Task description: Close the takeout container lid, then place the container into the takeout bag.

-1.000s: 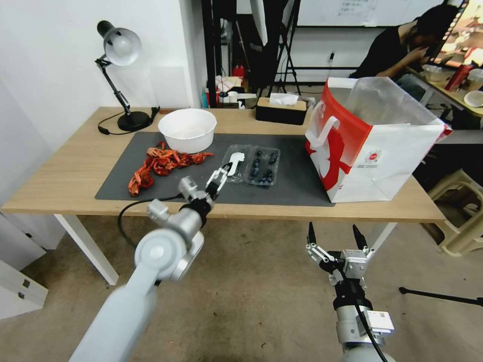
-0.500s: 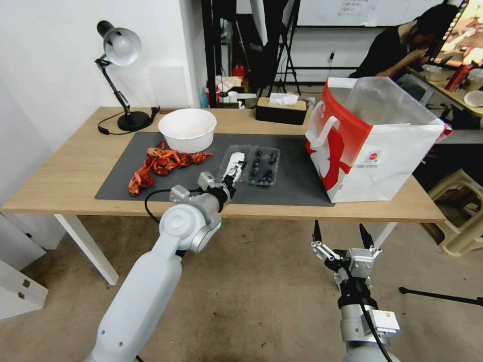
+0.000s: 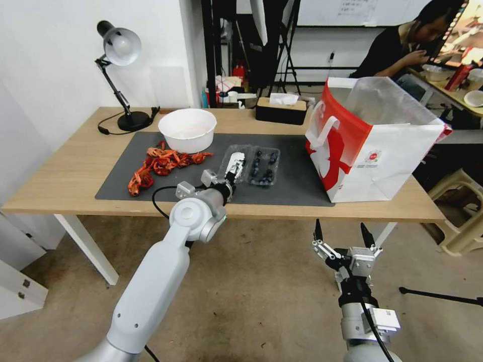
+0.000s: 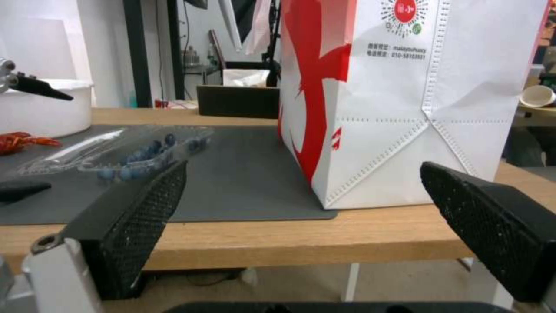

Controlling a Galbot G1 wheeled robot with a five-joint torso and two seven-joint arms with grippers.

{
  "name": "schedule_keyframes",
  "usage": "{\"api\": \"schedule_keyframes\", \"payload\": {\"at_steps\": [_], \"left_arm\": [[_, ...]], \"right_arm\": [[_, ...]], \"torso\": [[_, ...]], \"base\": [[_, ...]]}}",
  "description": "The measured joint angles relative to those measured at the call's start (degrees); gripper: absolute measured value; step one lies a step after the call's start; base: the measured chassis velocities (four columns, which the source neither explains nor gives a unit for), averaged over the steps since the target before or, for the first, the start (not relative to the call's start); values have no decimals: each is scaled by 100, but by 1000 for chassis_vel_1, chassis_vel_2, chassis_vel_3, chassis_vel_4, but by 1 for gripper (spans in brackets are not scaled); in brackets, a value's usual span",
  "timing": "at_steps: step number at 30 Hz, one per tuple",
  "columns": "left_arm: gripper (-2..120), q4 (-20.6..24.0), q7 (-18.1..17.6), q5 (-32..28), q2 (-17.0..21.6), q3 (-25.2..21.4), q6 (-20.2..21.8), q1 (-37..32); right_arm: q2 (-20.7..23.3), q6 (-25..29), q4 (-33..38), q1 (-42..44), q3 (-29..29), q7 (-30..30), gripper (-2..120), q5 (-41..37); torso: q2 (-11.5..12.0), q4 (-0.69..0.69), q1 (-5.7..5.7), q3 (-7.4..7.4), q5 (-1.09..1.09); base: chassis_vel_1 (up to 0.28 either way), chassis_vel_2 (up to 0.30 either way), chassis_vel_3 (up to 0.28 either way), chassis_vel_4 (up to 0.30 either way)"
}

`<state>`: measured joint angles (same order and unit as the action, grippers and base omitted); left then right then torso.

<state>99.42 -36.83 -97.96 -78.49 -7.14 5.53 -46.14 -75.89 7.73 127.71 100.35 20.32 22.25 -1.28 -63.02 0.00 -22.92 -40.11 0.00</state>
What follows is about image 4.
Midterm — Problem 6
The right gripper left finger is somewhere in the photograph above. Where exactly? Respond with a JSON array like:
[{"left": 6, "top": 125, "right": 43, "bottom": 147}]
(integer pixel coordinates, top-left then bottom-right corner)
[{"left": 22, "top": 159, "right": 189, "bottom": 313}]

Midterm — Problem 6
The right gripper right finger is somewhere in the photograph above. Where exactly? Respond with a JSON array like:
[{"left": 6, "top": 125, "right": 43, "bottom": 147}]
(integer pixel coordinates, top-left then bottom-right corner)
[{"left": 419, "top": 161, "right": 556, "bottom": 303}]

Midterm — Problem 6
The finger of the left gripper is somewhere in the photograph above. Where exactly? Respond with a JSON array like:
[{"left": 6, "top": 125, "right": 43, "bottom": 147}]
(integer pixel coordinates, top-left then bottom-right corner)
[
  {"left": 0, "top": 180, "right": 53, "bottom": 205},
  {"left": 0, "top": 58, "right": 74, "bottom": 102}
]

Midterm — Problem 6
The clear plastic takeout container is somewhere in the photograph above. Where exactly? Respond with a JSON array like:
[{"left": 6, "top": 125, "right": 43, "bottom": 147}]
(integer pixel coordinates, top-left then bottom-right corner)
[{"left": 9, "top": 125, "right": 215, "bottom": 183}]

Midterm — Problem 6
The white red takeout bag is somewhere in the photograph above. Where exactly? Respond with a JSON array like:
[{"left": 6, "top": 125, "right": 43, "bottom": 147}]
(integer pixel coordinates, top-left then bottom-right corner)
[{"left": 277, "top": 0, "right": 552, "bottom": 210}]

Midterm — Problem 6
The white round tub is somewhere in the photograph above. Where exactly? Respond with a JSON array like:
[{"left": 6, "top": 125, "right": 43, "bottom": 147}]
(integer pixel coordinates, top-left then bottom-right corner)
[{"left": 0, "top": 78, "right": 95, "bottom": 138}]

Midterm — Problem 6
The red crayfish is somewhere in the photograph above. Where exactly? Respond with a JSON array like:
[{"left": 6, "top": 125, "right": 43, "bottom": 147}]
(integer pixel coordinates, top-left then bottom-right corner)
[{"left": 0, "top": 131, "right": 62, "bottom": 156}]

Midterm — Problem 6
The grey table mat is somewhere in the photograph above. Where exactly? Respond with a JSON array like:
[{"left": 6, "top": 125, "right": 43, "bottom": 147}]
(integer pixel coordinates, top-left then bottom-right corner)
[{"left": 0, "top": 125, "right": 339, "bottom": 226}]

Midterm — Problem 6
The white paper cup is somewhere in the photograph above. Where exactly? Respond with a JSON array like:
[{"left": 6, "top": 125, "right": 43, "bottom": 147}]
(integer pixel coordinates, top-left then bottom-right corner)
[{"left": 520, "top": 85, "right": 556, "bottom": 108}]

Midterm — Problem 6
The white table leg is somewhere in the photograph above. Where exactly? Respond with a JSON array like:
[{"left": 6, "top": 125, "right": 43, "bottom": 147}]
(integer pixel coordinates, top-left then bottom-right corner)
[{"left": 344, "top": 263, "right": 362, "bottom": 303}]

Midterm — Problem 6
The dark open box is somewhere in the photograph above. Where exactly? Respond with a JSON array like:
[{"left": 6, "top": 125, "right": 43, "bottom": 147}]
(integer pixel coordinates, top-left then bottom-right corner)
[{"left": 195, "top": 84, "right": 281, "bottom": 119}]

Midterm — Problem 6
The white carton with paper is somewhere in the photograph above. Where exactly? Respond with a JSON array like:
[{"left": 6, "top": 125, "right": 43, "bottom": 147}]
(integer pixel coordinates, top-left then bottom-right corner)
[{"left": 221, "top": 68, "right": 274, "bottom": 88}]

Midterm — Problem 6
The pink hanging cloth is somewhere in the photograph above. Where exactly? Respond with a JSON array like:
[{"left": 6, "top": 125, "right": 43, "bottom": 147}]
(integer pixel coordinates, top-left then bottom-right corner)
[{"left": 242, "top": 0, "right": 284, "bottom": 56}]

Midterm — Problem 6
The black metal frame post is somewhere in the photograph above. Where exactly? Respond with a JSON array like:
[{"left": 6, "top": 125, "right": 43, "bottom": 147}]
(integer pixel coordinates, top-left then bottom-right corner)
[{"left": 122, "top": 0, "right": 154, "bottom": 108}]

